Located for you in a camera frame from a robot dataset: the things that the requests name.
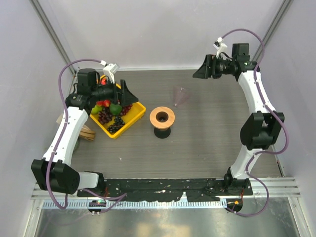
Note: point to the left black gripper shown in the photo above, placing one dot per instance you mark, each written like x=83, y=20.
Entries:
x=125, y=98

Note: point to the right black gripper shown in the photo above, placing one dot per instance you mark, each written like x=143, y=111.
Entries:
x=204, y=72

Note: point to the yellow plastic tray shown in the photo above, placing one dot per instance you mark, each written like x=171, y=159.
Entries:
x=136, y=112

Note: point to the clear pink cone dripper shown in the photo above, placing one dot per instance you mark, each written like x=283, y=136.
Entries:
x=180, y=95

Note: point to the round wooden ring holder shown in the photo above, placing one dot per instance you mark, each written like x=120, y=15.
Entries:
x=162, y=118

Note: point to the dark red glass carafe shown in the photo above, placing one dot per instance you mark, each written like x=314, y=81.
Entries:
x=162, y=134

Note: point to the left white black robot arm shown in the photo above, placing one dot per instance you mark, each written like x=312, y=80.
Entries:
x=53, y=172

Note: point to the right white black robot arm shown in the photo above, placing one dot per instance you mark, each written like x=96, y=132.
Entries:
x=263, y=125

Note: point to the purple grape bunch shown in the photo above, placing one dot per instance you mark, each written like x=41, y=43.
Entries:
x=125, y=110

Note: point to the red cherry bunch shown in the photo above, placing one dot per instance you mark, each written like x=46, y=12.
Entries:
x=104, y=103

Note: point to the dark black grape bunch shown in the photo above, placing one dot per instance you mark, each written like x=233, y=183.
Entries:
x=116, y=126

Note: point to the dark red grape bunch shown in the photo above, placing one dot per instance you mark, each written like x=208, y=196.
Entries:
x=105, y=116

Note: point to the green apple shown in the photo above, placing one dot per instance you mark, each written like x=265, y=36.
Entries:
x=96, y=109

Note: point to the green melon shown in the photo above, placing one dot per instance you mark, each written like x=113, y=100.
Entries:
x=76, y=145

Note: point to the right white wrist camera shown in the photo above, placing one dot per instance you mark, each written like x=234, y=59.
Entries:
x=220, y=46

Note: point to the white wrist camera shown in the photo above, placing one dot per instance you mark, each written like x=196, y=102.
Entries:
x=109, y=70
x=220, y=46

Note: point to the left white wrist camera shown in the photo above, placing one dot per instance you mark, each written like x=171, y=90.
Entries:
x=109, y=70

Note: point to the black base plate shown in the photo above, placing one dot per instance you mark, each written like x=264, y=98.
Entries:
x=168, y=190

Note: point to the aluminium front rail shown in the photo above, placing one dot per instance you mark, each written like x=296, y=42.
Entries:
x=277, y=187

